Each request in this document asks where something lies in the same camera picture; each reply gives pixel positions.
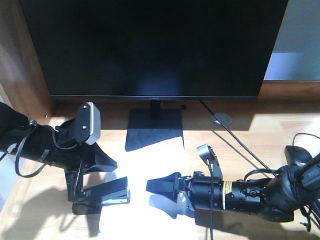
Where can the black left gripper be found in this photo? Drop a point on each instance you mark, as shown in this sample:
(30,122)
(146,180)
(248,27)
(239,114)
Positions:
(93,158)

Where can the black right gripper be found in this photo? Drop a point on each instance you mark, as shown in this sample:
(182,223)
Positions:
(195,192)

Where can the white paper sheets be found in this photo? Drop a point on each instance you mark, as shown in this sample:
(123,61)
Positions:
(155,211)

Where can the black stapler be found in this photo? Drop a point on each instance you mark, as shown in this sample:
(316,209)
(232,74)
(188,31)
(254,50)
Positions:
(90,200)

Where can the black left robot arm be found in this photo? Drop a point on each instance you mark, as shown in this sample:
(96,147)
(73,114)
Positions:
(72,146)

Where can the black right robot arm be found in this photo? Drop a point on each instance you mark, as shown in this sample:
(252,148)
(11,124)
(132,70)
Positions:
(271,194)

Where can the wooden shelf unit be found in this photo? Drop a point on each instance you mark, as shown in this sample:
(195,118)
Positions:
(22,84)

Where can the black computer mouse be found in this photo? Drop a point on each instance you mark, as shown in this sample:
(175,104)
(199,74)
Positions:
(297,155)

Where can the black computer monitor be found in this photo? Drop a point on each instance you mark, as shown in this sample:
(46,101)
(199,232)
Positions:
(154,50)

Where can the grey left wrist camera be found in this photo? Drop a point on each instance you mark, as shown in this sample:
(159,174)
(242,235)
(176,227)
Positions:
(84,128)

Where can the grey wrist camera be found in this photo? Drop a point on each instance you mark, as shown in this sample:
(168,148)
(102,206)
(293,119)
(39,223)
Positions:
(205,151)
(84,128)

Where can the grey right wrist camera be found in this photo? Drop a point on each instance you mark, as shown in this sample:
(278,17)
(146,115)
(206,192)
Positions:
(205,151)

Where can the grey desk cable grommet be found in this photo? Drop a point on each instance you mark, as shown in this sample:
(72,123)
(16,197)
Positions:
(221,118)

